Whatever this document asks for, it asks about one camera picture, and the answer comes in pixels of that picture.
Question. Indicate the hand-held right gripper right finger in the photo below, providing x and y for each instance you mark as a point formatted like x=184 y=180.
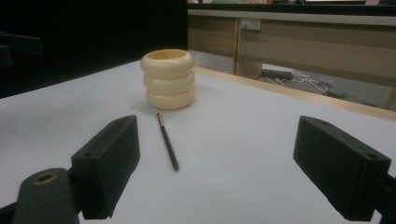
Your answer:
x=339 y=168

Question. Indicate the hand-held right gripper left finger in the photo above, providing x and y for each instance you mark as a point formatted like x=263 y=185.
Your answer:
x=106 y=161

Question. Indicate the thin dark brush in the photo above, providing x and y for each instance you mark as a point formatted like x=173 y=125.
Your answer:
x=168 y=143

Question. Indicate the cream ribbed pen holder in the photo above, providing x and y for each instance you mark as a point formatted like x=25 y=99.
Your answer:
x=169 y=84

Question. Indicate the small green object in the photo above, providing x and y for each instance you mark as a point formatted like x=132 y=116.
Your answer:
x=339 y=92

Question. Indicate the beige desk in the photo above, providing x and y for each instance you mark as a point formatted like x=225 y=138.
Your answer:
x=311 y=49

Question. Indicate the black stand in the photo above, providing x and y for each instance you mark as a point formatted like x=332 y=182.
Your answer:
x=18 y=45

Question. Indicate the white wall socket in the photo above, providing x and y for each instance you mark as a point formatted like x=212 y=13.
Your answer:
x=250 y=24

